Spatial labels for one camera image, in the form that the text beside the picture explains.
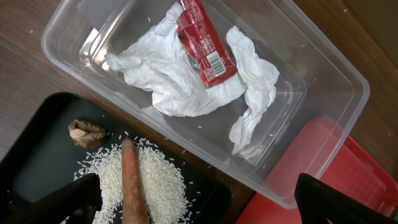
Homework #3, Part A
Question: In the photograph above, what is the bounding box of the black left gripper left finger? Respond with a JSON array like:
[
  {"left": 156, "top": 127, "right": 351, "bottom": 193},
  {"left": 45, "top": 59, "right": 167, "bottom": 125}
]
[{"left": 1, "top": 174, "right": 103, "bottom": 224}]

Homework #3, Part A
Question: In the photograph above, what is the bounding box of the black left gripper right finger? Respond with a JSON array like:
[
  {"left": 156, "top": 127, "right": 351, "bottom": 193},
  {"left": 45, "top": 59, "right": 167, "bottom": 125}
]
[{"left": 295, "top": 173, "right": 397, "bottom": 224}]

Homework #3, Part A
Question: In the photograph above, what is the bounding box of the orange carrot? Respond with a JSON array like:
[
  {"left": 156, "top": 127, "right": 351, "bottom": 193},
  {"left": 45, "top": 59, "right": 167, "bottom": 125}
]
[{"left": 121, "top": 138, "right": 150, "bottom": 224}]

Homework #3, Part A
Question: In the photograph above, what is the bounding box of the brown food scrap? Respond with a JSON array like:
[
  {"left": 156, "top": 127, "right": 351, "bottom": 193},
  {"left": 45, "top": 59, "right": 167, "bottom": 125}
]
[{"left": 68, "top": 119, "right": 107, "bottom": 149}]

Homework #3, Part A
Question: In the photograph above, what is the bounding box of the white rice pile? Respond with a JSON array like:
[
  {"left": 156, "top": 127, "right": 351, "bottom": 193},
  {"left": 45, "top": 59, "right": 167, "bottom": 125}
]
[{"left": 73, "top": 136, "right": 201, "bottom": 223}]

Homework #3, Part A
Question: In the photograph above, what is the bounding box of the white tissue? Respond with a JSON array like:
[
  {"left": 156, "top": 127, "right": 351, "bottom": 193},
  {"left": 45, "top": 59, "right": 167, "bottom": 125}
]
[{"left": 105, "top": 2, "right": 280, "bottom": 154}]

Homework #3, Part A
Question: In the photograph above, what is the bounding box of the red snack wrapper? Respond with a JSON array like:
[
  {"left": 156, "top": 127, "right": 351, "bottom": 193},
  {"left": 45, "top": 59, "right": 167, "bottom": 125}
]
[{"left": 177, "top": 0, "right": 238, "bottom": 88}]

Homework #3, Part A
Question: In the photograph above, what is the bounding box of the black waste tray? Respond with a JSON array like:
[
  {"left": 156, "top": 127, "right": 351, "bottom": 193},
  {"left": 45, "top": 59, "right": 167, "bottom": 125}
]
[{"left": 1, "top": 92, "right": 231, "bottom": 223}]

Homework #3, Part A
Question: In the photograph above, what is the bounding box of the clear plastic waste bin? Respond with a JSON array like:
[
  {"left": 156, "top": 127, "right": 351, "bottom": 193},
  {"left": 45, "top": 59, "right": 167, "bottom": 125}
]
[{"left": 42, "top": 1, "right": 370, "bottom": 209}]

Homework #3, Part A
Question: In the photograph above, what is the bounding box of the red serving tray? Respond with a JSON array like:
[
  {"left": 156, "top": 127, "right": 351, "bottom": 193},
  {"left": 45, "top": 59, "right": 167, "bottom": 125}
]
[{"left": 237, "top": 116, "right": 397, "bottom": 223}]

